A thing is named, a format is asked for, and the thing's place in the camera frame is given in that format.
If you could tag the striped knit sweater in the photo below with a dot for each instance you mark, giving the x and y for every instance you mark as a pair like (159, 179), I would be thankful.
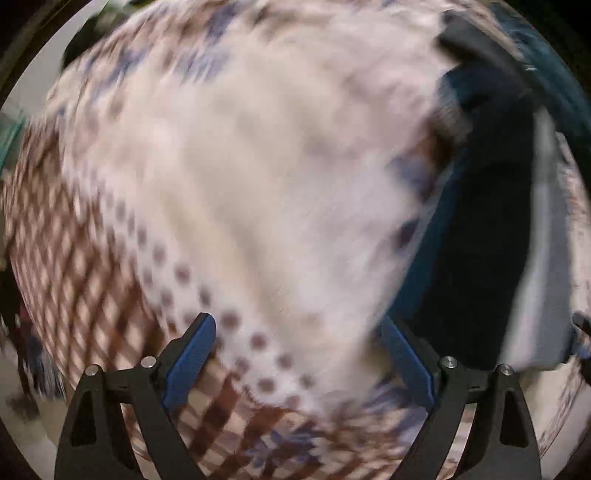
(485, 230)

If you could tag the teal plush blanket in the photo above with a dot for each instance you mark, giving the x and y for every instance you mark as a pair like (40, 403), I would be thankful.
(561, 78)

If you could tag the teal storage cart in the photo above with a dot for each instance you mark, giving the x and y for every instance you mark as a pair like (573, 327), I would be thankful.
(9, 138)

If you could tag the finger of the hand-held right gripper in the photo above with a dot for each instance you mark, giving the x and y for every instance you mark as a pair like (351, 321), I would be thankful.
(582, 325)

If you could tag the floral bed sheet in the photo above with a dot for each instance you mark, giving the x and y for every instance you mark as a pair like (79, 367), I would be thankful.
(254, 184)

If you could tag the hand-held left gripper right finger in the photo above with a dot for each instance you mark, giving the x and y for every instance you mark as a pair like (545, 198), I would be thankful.
(411, 364)

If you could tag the black folded garment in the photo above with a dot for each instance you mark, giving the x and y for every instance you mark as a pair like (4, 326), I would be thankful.
(480, 41)

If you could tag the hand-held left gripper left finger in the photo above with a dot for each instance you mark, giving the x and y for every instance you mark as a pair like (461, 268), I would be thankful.
(191, 355)

